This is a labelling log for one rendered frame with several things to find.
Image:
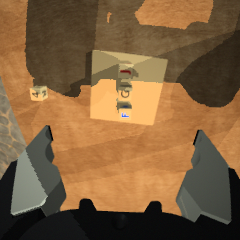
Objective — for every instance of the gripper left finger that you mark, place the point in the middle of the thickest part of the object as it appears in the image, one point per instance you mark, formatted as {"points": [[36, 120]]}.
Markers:
{"points": [[31, 188]]}

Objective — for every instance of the beige letter block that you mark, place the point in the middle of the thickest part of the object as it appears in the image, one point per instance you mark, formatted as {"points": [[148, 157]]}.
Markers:
{"points": [[38, 93], [125, 112], [125, 92], [125, 71]]}

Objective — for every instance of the light orange mat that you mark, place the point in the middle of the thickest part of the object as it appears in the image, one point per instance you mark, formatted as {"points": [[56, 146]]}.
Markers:
{"points": [[147, 83]]}

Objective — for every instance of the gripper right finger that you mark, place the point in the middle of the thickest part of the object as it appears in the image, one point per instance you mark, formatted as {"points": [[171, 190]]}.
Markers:
{"points": [[210, 192]]}

